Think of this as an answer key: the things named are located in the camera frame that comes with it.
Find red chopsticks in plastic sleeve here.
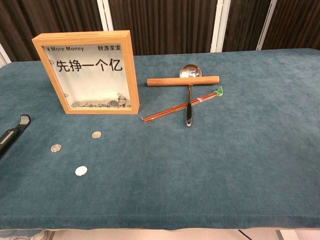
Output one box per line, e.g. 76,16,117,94
141,86,224,124

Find wooden rolling pin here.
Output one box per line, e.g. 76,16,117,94
146,75,221,88

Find stainless steel ladle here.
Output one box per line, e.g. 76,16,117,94
179,64,203,128

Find blue table cloth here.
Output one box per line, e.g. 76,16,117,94
0,48,320,231

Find wooden frame money box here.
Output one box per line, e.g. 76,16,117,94
31,30,140,115

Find white partition post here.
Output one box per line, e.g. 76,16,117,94
211,0,231,53
96,0,115,32
256,0,278,51
0,42,12,68

